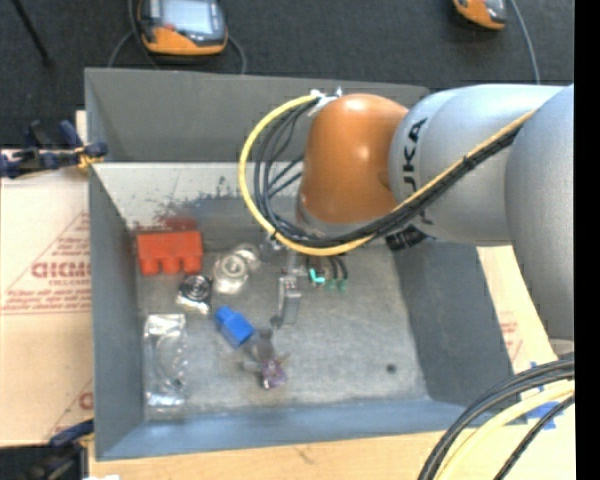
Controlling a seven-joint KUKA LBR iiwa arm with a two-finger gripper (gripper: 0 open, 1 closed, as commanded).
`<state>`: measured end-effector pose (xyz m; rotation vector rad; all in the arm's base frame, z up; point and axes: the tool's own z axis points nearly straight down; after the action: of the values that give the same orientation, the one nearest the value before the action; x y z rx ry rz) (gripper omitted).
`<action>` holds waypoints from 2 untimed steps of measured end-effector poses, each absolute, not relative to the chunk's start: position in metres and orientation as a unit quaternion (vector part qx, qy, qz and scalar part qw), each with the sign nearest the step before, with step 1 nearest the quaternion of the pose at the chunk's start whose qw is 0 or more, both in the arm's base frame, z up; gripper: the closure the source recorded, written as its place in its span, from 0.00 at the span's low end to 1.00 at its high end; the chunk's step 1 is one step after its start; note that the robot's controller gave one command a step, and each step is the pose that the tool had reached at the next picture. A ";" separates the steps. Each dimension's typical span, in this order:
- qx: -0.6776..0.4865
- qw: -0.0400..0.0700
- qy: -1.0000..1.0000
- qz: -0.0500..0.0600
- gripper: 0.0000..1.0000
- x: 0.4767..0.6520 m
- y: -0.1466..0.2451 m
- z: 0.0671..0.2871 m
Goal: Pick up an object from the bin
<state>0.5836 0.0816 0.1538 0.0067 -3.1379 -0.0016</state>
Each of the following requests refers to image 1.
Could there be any black and silver round part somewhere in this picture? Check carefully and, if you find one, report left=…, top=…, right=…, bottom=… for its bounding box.
left=174, top=273, right=215, bottom=316

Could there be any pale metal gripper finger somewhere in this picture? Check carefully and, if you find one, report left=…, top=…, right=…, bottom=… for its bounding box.
left=270, top=276, right=288, bottom=330
left=284, top=278, right=303, bottom=327

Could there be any clear glass jar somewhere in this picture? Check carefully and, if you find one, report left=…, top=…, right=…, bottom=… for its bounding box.
left=211, top=244, right=262, bottom=296

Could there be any clear plastic packet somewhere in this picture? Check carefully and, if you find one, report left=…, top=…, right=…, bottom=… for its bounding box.
left=142, top=312, right=190, bottom=410

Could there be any blue block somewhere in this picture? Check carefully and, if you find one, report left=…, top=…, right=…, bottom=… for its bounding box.
left=213, top=305, right=257, bottom=350

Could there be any grey metal bin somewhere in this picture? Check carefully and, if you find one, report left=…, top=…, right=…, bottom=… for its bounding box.
left=83, top=67, right=522, bottom=462

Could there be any brown cardboard board, red print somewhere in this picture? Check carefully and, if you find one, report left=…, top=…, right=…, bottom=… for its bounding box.
left=0, top=147, right=557, bottom=450

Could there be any black cylinder on white bracket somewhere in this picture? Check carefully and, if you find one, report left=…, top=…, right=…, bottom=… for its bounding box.
left=385, top=228, right=430, bottom=253

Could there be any purple and grey small toy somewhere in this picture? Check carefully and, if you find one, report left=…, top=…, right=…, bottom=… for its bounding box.
left=242, top=327, right=290, bottom=391

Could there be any red toy brick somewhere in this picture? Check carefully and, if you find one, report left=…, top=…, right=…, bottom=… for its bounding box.
left=135, top=229, right=205, bottom=276

